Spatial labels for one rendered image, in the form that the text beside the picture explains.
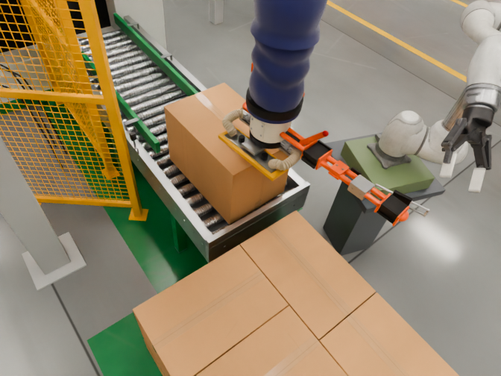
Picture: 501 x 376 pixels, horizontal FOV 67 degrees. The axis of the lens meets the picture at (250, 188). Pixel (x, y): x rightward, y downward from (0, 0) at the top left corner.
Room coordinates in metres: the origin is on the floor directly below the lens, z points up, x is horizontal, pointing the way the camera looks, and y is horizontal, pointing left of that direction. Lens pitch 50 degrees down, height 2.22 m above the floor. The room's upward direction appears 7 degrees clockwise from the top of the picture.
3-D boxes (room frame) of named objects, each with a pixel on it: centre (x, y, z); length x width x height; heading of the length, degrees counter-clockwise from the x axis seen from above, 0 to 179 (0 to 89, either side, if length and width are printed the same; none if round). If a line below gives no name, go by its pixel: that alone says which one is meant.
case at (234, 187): (1.49, 0.16, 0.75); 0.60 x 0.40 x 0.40; 45
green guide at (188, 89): (2.52, 0.77, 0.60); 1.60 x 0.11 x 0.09; 43
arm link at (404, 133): (1.53, -0.74, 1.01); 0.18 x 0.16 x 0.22; 73
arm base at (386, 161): (1.55, -0.71, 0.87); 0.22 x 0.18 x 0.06; 27
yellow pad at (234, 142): (1.17, 0.01, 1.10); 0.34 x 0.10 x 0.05; 50
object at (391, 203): (0.85, -0.50, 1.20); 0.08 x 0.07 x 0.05; 50
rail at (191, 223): (1.86, 0.96, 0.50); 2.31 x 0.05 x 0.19; 43
